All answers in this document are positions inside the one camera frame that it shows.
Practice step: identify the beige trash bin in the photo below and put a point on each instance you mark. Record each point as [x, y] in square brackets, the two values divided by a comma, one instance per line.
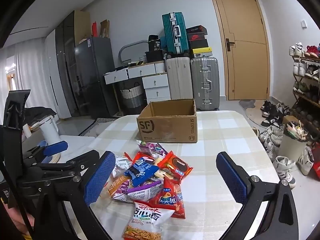
[290, 147]

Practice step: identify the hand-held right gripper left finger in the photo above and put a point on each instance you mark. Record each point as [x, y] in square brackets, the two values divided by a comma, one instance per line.
[100, 177]

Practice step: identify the brown cardboard box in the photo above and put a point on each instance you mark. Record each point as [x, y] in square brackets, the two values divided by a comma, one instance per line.
[162, 127]

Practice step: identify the white curtain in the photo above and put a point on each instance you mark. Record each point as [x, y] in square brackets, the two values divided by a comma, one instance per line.
[32, 75]

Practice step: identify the small cardboard box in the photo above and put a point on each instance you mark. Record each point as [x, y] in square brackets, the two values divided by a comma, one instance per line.
[290, 120]

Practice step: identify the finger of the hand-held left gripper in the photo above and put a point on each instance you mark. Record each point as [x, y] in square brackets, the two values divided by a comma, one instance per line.
[75, 163]
[56, 147]

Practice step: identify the woven laundry basket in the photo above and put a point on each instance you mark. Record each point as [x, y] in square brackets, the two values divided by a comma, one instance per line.
[132, 96]

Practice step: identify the wooden shoe rack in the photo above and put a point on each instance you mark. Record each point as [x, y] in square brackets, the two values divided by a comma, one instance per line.
[308, 60]

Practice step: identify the beige suitcase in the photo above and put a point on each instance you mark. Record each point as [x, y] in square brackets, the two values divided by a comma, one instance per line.
[178, 77]

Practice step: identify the white electric kettle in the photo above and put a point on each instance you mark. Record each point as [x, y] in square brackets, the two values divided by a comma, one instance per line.
[50, 130]

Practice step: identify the round beige rug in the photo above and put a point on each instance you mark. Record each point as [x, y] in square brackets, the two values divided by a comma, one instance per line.
[252, 115]

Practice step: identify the group of shoes on floor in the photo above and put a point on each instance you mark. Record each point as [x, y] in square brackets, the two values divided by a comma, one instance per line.
[272, 120]

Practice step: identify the red bag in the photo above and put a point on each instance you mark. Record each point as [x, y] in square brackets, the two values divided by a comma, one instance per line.
[317, 162]

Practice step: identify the white wall switch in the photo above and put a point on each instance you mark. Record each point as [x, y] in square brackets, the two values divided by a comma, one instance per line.
[304, 24]

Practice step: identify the yellow shoe box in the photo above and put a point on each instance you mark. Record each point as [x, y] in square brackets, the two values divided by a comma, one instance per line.
[202, 52]

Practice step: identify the teal suitcase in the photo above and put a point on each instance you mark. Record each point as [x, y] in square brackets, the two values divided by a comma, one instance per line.
[172, 32]

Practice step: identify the white tall cabinet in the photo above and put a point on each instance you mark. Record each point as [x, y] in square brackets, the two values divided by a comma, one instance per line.
[55, 85]

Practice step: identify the wooden door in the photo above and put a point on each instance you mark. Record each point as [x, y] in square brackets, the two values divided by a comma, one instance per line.
[240, 67]

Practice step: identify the dark grey refrigerator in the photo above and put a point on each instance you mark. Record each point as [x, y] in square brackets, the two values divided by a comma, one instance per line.
[95, 80]

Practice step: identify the black jacket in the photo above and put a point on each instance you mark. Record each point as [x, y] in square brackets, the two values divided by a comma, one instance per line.
[37, 113]

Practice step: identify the grey curved frame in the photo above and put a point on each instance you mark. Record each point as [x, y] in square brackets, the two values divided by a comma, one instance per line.
[125, 47]

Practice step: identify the black bag with label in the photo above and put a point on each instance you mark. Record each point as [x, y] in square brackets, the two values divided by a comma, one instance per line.
[155, 43]

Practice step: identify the dark glass cabinet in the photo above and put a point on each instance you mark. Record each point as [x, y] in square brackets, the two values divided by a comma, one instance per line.
[65, 62]

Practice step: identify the rows of shoes on rack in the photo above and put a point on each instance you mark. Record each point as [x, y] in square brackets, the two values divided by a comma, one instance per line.
[298, 50]

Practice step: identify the pile of mixed snack bags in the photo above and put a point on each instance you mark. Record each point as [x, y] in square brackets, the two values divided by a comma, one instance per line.
[175, 166]

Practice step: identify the black storage box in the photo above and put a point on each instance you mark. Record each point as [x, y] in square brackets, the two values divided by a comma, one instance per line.
[155, 56]

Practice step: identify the white dresser with drawers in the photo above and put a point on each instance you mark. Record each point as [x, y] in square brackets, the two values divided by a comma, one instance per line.
[156, 81]

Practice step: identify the tall flat cardboard box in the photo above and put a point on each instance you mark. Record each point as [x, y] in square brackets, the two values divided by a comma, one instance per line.
[82, 27]

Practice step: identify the black white patterned rug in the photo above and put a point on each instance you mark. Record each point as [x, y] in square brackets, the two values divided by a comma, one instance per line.
[100, 122]

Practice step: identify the silver suitcase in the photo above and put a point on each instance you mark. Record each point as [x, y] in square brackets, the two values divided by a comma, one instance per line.
[205, 80]

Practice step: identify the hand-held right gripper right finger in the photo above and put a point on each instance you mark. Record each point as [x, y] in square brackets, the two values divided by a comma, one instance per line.
[231, 177]

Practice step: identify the purple white snack packet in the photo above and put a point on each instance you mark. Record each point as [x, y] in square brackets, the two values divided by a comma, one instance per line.
[145, 192]

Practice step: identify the checked tablecloth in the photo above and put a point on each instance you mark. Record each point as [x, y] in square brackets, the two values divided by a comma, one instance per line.
[212, 135]

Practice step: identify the plain black shoe box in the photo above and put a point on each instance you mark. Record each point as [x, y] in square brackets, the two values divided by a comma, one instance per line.
[198, 45]

